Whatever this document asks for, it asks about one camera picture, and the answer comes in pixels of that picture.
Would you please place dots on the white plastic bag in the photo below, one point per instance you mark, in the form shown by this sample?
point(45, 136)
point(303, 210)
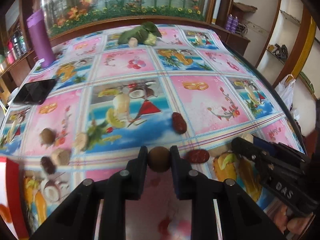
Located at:
point(285, 89)

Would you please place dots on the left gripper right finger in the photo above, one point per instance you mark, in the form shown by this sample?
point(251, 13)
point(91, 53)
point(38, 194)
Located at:
point(184, 177)

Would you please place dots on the black smartphone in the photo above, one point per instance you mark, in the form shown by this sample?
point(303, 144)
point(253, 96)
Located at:
point(35, 93)

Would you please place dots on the beige fruit chunk centre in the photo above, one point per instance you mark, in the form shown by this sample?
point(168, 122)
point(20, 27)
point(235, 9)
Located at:
point(80, 142)

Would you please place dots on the person's right hand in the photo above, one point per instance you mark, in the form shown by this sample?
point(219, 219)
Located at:
point(294, 225)

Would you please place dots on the purple bottles on shelf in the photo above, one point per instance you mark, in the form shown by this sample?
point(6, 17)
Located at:
point(231, 23)

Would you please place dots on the brown longan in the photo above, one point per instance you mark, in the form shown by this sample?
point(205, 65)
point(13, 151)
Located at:
point(47, 136)
point(159, 159)

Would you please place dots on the green leafy vegetable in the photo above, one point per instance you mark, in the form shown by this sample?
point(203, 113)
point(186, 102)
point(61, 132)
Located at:
point(146, 33)

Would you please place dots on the purple thermos bottle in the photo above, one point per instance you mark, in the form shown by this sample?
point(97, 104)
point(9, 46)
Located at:
point(39, 38)

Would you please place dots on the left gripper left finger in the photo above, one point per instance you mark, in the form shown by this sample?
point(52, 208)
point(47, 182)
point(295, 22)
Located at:
point(134, 182)

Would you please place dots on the beige fruit chunk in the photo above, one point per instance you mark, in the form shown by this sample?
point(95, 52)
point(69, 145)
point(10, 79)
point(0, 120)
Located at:
point(248, 137)
point(80, 142)

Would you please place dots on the aquarium with artificial plants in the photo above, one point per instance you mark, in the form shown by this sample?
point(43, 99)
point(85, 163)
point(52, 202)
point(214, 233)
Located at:
point(64, 15)

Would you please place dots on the dark red date left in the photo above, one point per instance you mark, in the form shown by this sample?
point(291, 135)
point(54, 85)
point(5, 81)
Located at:
point(48, 165)

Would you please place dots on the small beige chunk by vegetable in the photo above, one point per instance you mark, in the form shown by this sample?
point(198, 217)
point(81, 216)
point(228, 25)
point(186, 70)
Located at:
point(133, 42)

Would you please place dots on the beige fruit chunk right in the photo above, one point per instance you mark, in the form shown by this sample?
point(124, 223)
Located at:
point(248, 137)

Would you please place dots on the red white shallow box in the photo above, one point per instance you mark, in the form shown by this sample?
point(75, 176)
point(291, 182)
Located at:
point(11, 208)

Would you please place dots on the beige chunk near dark date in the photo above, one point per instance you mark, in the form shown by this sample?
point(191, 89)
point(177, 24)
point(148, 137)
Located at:
point(61, 157)

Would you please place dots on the colourful fruit print tablecloth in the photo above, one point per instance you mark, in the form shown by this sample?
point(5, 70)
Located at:
point(123, 98)

